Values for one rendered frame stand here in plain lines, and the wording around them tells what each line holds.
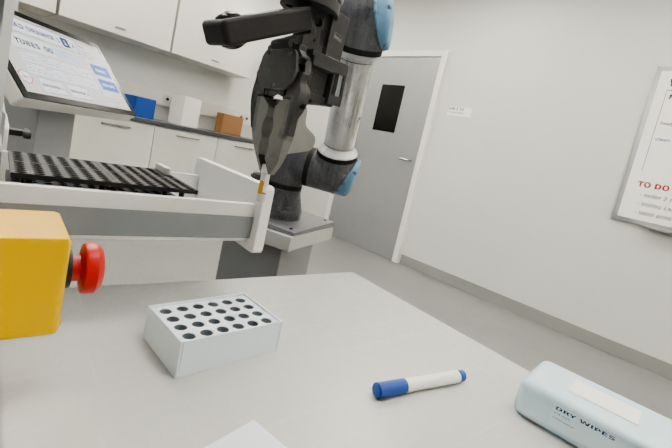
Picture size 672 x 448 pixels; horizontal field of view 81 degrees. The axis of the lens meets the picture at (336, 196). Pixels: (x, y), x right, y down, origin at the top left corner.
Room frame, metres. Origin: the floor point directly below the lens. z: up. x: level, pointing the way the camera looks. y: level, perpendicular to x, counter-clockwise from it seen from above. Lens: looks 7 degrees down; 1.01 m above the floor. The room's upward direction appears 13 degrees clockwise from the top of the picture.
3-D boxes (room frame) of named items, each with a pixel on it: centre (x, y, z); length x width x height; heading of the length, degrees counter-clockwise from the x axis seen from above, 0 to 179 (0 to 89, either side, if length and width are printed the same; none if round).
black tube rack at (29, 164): (0.59, 0.35, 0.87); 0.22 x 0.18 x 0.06; 132
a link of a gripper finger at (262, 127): (0.51, 0.09, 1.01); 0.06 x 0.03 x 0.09; 137
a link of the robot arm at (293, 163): (1.17, 0.15, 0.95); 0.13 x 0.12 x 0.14; 84
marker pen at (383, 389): (0.43, -0.14, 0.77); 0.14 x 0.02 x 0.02; 122
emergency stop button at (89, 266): (0.29, 0.18, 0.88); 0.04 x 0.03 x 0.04; 42
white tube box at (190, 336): (0.43, 0.10, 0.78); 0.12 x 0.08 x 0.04; 137
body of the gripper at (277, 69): (0.50, 0.07, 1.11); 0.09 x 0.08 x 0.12; 137
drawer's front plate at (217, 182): (0.72, 0.20, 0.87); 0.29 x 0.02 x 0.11; 42
